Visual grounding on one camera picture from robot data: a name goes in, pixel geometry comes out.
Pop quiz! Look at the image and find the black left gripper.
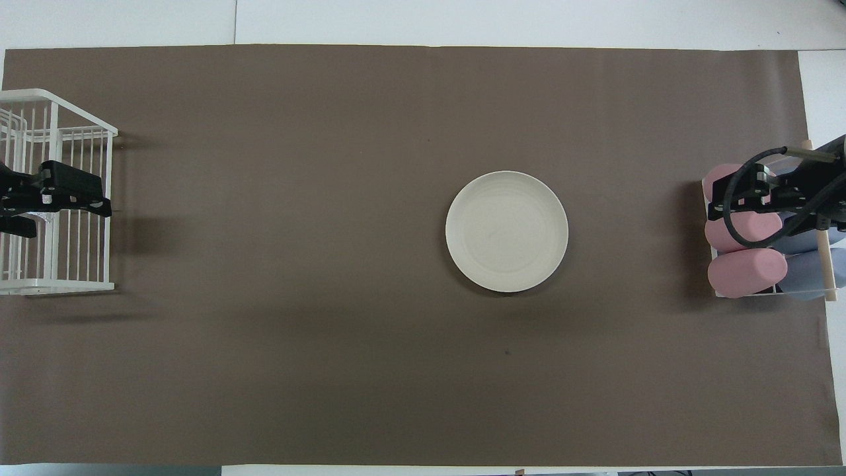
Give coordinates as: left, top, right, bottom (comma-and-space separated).
0, 161, 112, 237

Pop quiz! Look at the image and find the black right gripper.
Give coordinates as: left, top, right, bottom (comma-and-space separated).
709, 136, 846, 233

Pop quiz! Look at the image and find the cream round plate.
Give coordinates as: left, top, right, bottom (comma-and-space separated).
445, 171, 569, 294

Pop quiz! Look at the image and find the blue plastic cup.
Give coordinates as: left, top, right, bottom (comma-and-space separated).
780, 225, 846, 255
783, 248, 846, 301

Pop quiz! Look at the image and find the pink plastic cup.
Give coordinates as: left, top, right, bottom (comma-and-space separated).
702, 164, 761, 202
705, 212, 784, 253
707, 248, 788, 298

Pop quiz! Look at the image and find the wooden white cup rack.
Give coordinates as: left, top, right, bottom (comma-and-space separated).
701, 139, 840, 303

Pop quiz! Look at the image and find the brown table mat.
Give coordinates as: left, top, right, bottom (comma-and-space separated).
0, 45, 843, 467

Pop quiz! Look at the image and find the white wire dish rack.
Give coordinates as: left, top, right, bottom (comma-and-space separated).
0, 89, 118, 296

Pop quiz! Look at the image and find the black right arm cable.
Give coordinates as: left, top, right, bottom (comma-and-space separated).
722, 147, 846, 249

